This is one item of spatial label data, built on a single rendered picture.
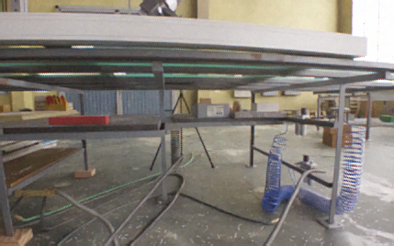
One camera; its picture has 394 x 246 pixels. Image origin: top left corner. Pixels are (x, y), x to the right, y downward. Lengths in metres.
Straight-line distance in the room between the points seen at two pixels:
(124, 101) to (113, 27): 6.63
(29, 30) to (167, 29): 0.36
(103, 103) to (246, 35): 6.94
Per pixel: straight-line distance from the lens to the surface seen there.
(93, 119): 1.12
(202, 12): 7.55
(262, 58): 0.69
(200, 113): 1.35
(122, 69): 0.88
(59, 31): 0.66
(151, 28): 0.60
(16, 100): 8.29
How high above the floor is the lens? 0.69
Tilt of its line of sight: 6 degrees down
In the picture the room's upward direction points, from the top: straight up
